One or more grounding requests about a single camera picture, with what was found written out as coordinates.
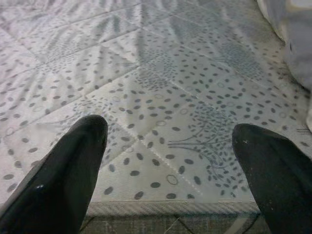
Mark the white pillow green tree print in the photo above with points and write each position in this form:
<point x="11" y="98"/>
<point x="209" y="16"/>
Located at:
<point x="292" y="36"/>

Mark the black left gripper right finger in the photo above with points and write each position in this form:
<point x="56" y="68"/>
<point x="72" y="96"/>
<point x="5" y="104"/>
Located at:
<point x="280" y="182"/>

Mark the grey quilted mattress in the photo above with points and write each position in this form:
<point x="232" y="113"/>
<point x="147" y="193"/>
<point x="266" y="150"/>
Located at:
<point x="156" y="73"/>

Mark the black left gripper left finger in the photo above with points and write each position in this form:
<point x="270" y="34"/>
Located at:
<point x="61" y="182"/>

